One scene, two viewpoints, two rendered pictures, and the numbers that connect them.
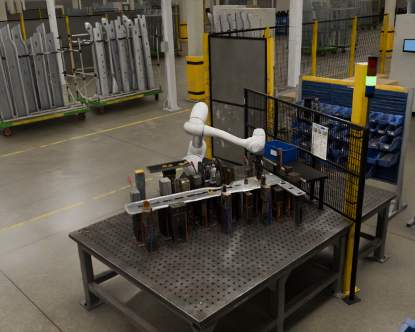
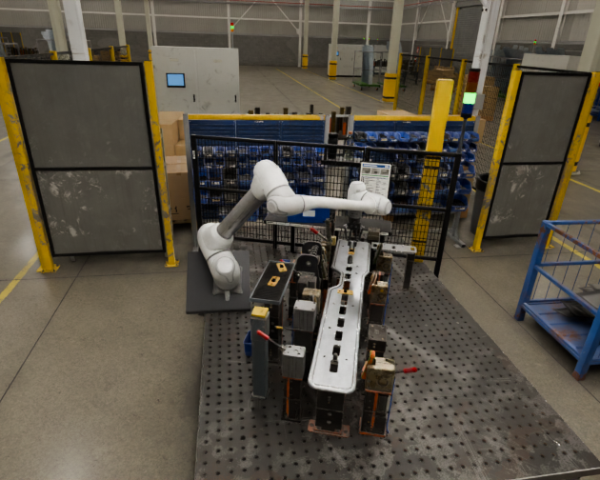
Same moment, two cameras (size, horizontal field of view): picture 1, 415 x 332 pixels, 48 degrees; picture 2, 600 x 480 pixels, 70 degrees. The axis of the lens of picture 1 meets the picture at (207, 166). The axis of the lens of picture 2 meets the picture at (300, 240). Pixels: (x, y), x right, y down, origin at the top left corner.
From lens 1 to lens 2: 3.22 m
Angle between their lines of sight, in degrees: 52
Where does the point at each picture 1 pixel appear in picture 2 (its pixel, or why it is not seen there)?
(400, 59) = (166, 95)
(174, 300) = (539, 468)
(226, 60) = (60, 100)
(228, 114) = (79, 185)
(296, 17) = (81, 40)
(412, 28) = (171, 61)
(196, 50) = not seen: outside the picture
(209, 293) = (531, 423)
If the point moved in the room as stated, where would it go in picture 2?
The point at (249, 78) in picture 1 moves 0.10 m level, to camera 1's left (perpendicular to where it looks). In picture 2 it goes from (114, 125) to (105, 126)
